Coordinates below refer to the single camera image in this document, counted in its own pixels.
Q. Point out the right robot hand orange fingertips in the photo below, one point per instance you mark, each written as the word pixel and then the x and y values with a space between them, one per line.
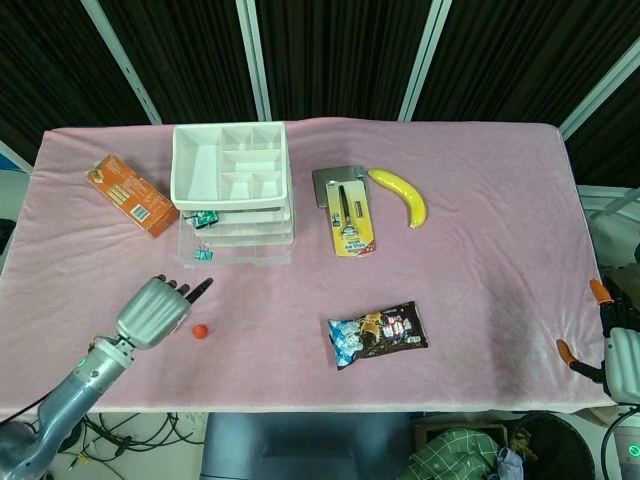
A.
pixel 622 355

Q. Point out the white side rack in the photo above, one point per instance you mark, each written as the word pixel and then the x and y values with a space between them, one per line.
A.
pixel 607 200

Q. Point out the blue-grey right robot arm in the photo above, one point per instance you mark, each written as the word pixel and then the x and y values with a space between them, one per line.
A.
pixel 627 447

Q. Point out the white partition frame post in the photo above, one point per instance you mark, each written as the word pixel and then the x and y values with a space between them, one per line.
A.
pixel 595 90
pixel 125 65
pixel 255 60
pixel 422 60

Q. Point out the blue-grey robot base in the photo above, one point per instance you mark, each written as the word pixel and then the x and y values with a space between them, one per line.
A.
pixel 307 445

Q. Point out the blue white crumpled cloth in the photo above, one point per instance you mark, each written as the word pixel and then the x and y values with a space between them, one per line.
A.
pixel 511 462

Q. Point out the black trash bin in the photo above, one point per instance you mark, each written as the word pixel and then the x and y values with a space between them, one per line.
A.
pixel 555 445

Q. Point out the green binder clips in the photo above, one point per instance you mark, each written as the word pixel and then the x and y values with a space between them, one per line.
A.
pixel 204 253

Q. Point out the green plaid cloth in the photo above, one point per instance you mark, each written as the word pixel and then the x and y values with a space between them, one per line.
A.
pixel 452 457

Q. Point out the white drawer organizer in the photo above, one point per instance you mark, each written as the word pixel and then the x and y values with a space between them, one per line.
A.
pixel 235 165

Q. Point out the yellow banana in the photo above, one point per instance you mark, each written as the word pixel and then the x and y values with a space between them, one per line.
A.
pixel 407 192

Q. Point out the clear plastic drawer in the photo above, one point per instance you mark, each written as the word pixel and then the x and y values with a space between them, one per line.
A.
pixel 250 252

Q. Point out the yellow razor blister pack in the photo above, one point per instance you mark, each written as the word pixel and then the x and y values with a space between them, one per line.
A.
pixel 351 220

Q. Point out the dark snack bag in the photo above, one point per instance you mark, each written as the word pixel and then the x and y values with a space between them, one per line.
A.
pixel 375 332

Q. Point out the small orange ball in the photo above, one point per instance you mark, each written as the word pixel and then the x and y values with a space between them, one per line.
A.
pixel 201 332

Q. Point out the orange cardboard box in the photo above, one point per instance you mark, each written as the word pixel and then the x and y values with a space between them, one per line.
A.
pixel 131 194

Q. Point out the pink tablecloth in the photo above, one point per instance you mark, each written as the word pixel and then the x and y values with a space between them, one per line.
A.
pixel 450 275

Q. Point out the green foil packet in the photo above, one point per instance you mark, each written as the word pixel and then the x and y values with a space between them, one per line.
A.
pixel 201 218

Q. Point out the grey flat wallet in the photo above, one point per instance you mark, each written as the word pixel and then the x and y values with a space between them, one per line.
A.
pixel 336 178

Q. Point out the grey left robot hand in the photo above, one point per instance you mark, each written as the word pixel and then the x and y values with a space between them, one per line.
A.
pixel 152 315

